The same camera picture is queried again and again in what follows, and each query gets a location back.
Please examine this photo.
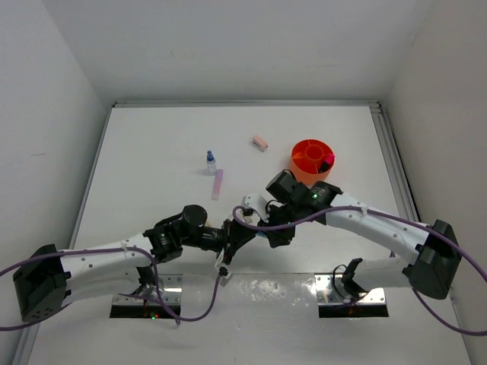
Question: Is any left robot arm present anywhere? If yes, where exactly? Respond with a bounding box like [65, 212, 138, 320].
[12, 205, 256, 326]

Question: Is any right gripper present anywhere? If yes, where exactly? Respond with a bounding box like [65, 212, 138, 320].
[256, 201, 301, 246]

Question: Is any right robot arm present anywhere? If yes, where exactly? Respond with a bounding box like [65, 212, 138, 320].
[263, 171, 460, 300]

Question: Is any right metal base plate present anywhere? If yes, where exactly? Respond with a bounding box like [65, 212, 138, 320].
[314, 272, 386, 307]

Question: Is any small blue-capped clear bottle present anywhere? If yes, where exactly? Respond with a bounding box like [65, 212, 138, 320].
[206, 151, 217, 176]

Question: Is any pink mini stapler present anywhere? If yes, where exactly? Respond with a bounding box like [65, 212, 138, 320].
[251, 135, 268, 152]

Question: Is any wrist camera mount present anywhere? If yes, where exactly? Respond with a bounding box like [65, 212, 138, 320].
[215, 250, 233, 287]
[242, 193, 269, 223]

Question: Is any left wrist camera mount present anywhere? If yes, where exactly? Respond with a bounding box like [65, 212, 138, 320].
[215, 250, 233, 287]

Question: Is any orange round divided container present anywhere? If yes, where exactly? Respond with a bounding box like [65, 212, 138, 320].
[288, 139, 335, 186]

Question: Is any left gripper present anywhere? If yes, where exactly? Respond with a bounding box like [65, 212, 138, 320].
[182, 219, 259, 265]

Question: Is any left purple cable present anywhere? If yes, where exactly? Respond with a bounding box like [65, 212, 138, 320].
[0, 246, 224, 332]

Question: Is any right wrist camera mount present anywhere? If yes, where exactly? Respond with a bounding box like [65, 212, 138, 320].
[242, 193, 269, 223]

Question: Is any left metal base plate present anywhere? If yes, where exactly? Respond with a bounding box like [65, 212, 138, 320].
[112, 275, 183, 306]

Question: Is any light pink highlighter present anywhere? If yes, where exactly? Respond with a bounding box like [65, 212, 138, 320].
[212, 169, 224, 201]

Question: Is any pink highlighter marker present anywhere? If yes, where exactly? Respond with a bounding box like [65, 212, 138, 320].
[318, 154, 335, 173]

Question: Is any metal base plate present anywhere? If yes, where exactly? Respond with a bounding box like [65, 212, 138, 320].
[112, 275, 183, 306]
[314, 272, 386, 307]

